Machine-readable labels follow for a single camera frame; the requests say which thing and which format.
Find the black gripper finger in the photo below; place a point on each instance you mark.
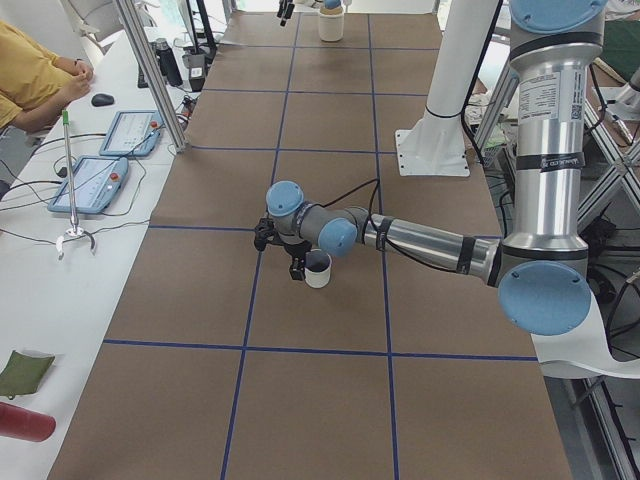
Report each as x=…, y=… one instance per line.
x=285, y=11
x=297, y=269

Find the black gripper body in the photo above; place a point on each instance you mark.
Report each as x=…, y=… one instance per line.
x=296, y=249

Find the white ribbed mug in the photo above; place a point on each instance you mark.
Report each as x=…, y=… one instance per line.
x=317, y=269

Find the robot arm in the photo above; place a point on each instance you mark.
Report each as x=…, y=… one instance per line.
x=540, y=268

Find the cream target cup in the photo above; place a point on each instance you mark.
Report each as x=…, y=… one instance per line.
x=331, y=21

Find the black water bottle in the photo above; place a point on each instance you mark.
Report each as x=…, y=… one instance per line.
x=167, y=62

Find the far blue teach pendant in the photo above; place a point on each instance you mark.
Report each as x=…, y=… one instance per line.
x=132, y=133

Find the blue teach pendant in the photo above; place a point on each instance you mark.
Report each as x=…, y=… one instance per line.
x=132, y=133
x=97, y=181

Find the near blue teach pendant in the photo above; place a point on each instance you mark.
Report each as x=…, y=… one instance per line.
x=97, y=181

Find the silver grabber stick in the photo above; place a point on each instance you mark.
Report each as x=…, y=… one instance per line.
x=75, y=231

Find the black computer mouse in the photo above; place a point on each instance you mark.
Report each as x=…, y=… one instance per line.
x=101, y=100

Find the person in yellow shirt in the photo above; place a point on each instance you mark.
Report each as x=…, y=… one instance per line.
x=36, y=83

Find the green cloth pouch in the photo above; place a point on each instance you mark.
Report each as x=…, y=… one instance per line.
x=23, y=374

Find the white chair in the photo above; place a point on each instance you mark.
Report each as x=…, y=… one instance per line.
x=582, y=352

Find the red cylinder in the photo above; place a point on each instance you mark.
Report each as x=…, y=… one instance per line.
x=23, y=424

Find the aluminium frame post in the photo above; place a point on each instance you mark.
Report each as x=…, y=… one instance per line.
x=147, y=60

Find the white camera stand pedestal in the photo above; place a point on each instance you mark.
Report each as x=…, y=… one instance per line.
x=435, y=145

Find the aluminium frame right side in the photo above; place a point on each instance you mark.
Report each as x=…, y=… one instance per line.
x=610, y=124

